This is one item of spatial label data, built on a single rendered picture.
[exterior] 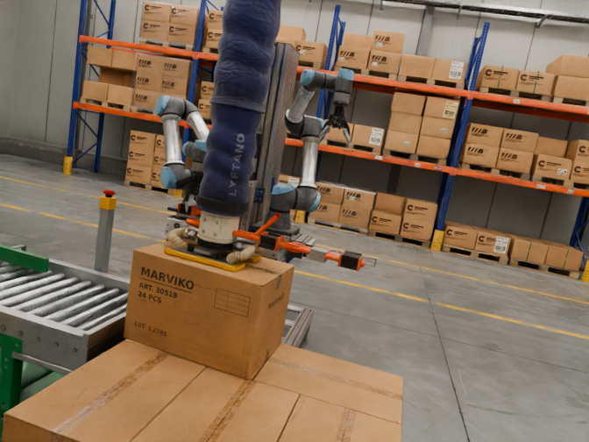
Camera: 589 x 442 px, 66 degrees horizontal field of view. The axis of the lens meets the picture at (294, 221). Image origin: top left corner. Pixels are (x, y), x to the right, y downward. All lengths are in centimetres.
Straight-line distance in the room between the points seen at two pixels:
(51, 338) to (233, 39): 142
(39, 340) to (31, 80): 1197
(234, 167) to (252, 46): 48
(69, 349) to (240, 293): 75
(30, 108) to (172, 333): 1214
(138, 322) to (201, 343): 31
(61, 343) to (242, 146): 109
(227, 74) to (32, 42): 1221
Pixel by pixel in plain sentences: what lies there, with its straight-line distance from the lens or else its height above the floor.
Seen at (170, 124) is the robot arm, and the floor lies 149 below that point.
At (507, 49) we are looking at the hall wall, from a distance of 1079.
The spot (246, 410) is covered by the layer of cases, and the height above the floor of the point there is 54.
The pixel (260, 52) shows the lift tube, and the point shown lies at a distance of 191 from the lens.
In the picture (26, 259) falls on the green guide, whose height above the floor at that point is 61.
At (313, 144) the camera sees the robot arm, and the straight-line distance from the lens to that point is 255.
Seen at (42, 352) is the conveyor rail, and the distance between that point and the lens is 222.
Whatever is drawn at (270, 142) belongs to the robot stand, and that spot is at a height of 148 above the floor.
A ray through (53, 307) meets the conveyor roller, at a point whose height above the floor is 54.
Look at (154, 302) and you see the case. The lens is 202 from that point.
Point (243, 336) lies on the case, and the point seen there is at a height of 72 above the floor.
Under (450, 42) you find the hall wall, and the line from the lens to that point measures 1065.
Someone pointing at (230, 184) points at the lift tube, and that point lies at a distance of 189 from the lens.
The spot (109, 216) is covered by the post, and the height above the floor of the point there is 89.
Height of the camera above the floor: 149
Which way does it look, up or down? 9 degrees down
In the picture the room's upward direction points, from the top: 10 degrees clockwise
